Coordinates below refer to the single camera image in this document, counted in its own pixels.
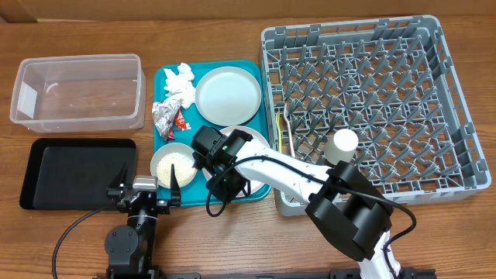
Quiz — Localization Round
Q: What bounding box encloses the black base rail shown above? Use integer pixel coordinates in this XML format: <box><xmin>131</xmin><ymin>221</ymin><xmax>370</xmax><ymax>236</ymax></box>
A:
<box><xmin>92</xmin><ymin>267</ymin><xmax>438</xmax><ymax>279</ymax></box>

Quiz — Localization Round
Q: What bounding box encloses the grey dishwasher rack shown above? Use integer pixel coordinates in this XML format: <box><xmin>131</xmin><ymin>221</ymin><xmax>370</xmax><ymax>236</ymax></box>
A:
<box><xmin>260</xmin><ymin>15</ymin><xmax>491</xmax><ymax>205</ymax></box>

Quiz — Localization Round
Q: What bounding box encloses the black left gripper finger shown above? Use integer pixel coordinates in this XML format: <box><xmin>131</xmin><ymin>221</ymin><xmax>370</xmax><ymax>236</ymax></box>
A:
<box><xmin>108</xmin><ymin>162</ymin><xmax>128</xmax><ymax>189</ymax></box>
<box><xmin>170</xmin><ymin>164</ymin><xmax>181</xmax><ymax>200</ymax></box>

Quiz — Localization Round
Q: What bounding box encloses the clear plastic bin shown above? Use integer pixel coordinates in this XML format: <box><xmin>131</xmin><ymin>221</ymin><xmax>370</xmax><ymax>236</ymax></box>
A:
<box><xmin>9</xmin><ymin>53</ymin><xmax>146</xmax><ymax>133</ymax></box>

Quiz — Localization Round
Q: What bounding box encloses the grey bowl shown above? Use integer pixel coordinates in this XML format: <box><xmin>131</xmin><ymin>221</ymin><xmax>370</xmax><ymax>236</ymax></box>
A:
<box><xmin>150</xmin><ymin>143</ymin><xmax>194</xmax><ymax>188</ymax></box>

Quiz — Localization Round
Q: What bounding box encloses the teal serving tray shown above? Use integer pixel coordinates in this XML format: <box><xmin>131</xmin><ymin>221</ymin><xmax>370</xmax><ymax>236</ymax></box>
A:
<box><xmin>150</xmin><ymin>60</ymin><xmax>273</xmax><ymax>206</ymax></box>

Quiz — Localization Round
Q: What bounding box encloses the crumpled white napkin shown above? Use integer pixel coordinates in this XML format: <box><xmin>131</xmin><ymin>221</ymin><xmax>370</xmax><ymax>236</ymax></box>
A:
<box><xmin>164</xmin><ymin>63</ymin><xmax>196</xmax><ymax>109</ymax></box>

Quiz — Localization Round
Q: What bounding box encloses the red silver snack wrapper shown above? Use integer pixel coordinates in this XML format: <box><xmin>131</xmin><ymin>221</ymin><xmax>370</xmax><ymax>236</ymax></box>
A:
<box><xmin>152</xmin><ymin>98</ymin><xmax>191</xmax><ymax>141</ymax></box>

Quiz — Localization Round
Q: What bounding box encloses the white cup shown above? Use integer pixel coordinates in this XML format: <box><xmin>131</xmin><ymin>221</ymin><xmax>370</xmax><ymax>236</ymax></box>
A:
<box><xmin>324</xmin><ymin>129</ymin><xmax>359</xmax><ymax>165</ymax></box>

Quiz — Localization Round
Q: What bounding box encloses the white rice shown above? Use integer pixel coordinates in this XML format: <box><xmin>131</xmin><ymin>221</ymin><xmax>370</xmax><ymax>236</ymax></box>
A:
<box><xmin>156</xmin><ymin>153</ymin><xmax>197</xmax><ymax>188</ymax></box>

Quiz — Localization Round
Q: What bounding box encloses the pink plate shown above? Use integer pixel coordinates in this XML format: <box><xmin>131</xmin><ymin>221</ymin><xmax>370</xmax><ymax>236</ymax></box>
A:
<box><xmin>202</xmin><ymin>126</ymin><xmax>270</xmax><ymax>198</ymax></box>

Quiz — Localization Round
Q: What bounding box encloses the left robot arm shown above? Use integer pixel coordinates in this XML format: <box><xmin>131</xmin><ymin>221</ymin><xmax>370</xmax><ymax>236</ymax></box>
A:
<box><xmin>105</xmin><ymin>165</ymin><xmax>181</xmax><ymax>279</ymax></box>

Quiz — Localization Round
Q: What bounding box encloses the black tray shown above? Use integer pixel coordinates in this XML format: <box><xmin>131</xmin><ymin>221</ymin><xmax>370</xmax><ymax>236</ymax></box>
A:
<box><xmin>19</xmin><ymin>138</ymin><xmax>136</xmax><ymax>211</ymax></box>

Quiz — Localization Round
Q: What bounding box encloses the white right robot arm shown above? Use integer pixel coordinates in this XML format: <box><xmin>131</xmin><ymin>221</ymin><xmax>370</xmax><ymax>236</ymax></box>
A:
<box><xmin>191</xmin><ymin>126</ymin><xmax>401</xmax><ymax>278</ymax></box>

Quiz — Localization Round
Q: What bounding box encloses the light grey plate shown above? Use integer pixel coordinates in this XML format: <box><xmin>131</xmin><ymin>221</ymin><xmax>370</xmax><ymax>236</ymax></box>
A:
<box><xmin>195</xmin><ymin>66</ymin><xmax>262</xmax><ymax>126</ymax></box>

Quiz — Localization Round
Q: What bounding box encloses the yellow plastic spoon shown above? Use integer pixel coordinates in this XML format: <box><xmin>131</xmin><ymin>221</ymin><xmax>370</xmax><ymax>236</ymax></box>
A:
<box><xmin>275</xmin><ymin>112</ymin><xmax>283</xmax><ymax>153</ymax></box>

